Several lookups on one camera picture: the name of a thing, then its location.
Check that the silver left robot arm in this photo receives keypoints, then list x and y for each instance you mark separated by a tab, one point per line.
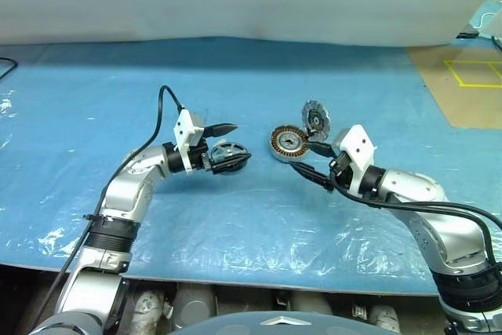
133	178

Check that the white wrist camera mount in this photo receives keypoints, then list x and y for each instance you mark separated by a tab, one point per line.
184	127
359	143

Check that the blue plastic table sheet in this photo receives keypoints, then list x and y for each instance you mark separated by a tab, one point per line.
235	225

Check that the pale grey rounded shape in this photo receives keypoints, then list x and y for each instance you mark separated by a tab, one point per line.
380	317
194	305

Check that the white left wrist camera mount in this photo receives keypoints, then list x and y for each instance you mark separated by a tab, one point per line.
184	127

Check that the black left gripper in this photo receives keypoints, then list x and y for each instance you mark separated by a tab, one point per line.
202	160

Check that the silver rotor disc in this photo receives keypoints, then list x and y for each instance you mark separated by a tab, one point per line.
315	117

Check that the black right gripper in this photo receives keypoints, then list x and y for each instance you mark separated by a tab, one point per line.
342	172

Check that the light blue mat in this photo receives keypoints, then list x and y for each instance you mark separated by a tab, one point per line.
494	7

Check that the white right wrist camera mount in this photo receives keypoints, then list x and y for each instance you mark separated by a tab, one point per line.
359	143

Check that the copper wound stator disc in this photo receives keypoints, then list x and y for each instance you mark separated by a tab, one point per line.
288	143

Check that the grey robot torso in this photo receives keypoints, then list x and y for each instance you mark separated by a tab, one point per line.
235	325

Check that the silver spoked motor cap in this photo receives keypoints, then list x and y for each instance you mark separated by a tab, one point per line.
229	148

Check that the pale white rounded shape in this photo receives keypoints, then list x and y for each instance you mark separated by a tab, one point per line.
147	309

